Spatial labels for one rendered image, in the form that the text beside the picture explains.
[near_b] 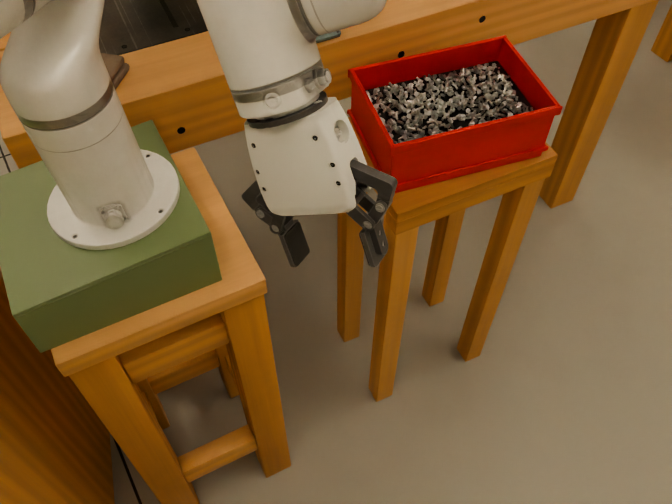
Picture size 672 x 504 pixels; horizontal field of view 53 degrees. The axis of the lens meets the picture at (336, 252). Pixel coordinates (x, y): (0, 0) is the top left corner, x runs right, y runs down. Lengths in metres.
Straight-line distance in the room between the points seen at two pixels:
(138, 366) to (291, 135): 0.62
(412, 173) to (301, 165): 0.59
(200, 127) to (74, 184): 0.46
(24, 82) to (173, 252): 0.28
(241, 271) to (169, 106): 0.39
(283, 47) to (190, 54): 0.78
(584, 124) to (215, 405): 1.30
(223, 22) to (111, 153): 0.38
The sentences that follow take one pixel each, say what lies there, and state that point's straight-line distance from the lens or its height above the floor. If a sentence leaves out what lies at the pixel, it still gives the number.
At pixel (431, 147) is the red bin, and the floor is 0.90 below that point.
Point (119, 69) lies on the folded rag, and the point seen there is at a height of 0.92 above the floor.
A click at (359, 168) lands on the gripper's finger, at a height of 1.26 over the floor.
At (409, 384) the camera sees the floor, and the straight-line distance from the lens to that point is 1.88.
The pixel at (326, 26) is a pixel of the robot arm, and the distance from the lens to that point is 0.56.
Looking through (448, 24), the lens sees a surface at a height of 0.86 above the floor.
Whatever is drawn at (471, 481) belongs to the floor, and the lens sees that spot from 1.81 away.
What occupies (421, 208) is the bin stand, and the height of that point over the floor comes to 0.79.
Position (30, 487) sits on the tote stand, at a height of 0.57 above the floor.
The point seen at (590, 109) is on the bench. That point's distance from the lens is 2.03.
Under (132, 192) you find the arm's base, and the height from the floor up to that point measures 1.01.
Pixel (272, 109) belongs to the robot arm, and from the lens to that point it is 0.57.
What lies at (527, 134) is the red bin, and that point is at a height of 0.87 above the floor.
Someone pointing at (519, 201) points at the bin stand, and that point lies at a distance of 1.37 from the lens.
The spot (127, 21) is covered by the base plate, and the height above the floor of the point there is 0.90.
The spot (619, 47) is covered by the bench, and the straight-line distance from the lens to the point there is 1.92.
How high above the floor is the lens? 1.69
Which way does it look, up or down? 54 degrees down
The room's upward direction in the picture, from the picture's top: straight up
